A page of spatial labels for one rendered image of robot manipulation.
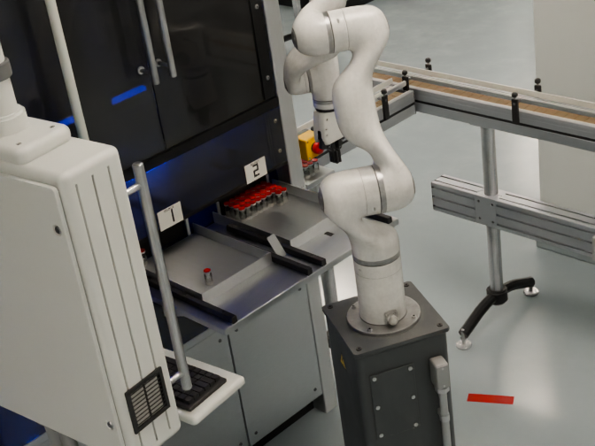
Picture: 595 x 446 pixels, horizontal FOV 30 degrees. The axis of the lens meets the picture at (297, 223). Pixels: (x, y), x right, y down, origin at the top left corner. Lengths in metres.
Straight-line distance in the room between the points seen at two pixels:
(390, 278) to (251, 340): 0.92
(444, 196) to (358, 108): 1.63
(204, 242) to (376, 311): 0.72
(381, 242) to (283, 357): 1.09
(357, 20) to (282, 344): 1.40
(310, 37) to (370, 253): 0.54
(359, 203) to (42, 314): 0.77
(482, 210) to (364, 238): 1.48
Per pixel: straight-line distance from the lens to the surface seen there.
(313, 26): 2.61
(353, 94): 2.62
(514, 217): 4.04
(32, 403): 2.80
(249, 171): 3.36
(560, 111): 3.79
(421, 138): 5.94
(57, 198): 2.27
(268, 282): 3.05
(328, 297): 4.03
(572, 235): 3.92
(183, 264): 3.22
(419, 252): 4.86
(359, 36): 2.63
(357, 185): 2.64
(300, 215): 3.37
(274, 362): 3.68
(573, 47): 4.37
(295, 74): 3.00
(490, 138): 3.99
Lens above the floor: 2.43
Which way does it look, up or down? 28 degrees down
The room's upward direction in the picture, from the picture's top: 9 degrees counter-clockwise
